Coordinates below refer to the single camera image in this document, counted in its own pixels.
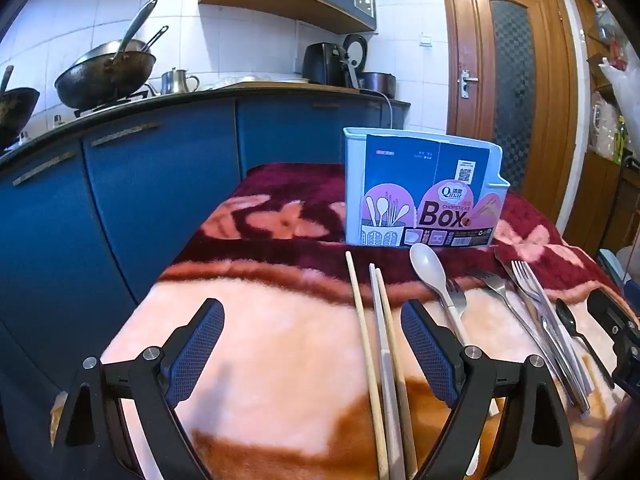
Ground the white power cable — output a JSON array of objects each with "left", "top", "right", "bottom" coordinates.
[{"left": 360, "top": 89, "right": 396, "bottom": 130}]

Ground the white chopstick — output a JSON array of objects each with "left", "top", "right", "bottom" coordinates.
[{"left": 369, "top": 263, "right": 407, "bottom": 480}]

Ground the white plastic spoon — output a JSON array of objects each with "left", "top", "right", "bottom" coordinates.
[{"left": 409, "top": 242, "right": 473, "bottom": 348}]

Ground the steel ladle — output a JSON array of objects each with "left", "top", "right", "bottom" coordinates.
[{"left": 112, "top": 0, "right": 158, "bottom": 63}]

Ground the light blue chopsticks box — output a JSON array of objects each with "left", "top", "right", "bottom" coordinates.
[{"left": 343, "top": 126, "right": 512, "bottom": 250}]

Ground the wooden door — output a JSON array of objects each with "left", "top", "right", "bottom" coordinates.
[{"left": 439, "top": 0, "right": 581, "bottom": 221}]

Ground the small steel fork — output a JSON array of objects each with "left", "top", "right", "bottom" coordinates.
[{"left": 445, "top": 279, "right": 468, "bottom": 321}]

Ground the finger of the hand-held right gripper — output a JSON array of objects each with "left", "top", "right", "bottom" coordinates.
[{"left": 586, "top": 287, "right": 640, "bottom": 397}]

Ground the black rice cooker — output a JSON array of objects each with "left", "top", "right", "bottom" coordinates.
[{"left": 342, "top": 33, "right": 397, "bottom": 98}]

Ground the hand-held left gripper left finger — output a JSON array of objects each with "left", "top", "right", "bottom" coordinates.
[{"left": 50, "top": 297, "right": 226, "bottom": 480}]

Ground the small black wok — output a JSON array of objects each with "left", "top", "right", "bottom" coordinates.
[{"left": 0, "top": 65, "right": 41, "bottom": 150}]

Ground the light blue plastic container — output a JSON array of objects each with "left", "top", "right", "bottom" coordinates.
[{"left": 597, "top": 247, "right": 626, "bottom": 291}]

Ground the steel kettle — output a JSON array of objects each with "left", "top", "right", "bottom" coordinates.
[{"left": 149, "top": 67, "right": 201, "bottom": 97}]

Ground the white plastic bag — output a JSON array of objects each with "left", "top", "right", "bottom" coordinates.
[{"left": 597, "top": 57, "right": 640, "bottom": 111}]

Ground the gas stove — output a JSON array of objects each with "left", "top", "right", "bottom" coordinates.
[{"left": 74, "top": 87, "right": 151, "bottom": 118}]

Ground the black spoon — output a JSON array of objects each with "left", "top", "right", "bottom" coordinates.
[{"left": 555, "top": 298, "right": 616, "bottom": 391}]

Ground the wooden chopstick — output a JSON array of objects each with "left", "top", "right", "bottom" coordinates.
[
  {"left": 375, "top": 268, "right": 418, "bottom": 480},
  {"left": 346, "top": 251, "right": 390, "bottom": 480}
]

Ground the red and pink floral blanket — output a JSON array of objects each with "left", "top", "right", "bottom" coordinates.
[{"left": 50, "top": 162, "right": 640, "bottom": 480}]

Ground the black air fryer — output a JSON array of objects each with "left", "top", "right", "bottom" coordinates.
[{"left": 303, "top": 42, "right": 351, "bottom": 86}]

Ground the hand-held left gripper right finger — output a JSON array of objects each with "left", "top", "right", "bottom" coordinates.
[{"left": 400, "top": 299, "right": 581, "bottom": 480}]

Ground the large black wok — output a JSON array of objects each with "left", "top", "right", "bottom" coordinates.
[{"left": 54, "top": 25, "right": 170, "bottom": 111}]

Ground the wooden shelf unit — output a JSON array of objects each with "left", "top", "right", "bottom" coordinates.
[{"left": 565, "top": 0, "right": 640, "bottom": 261}]

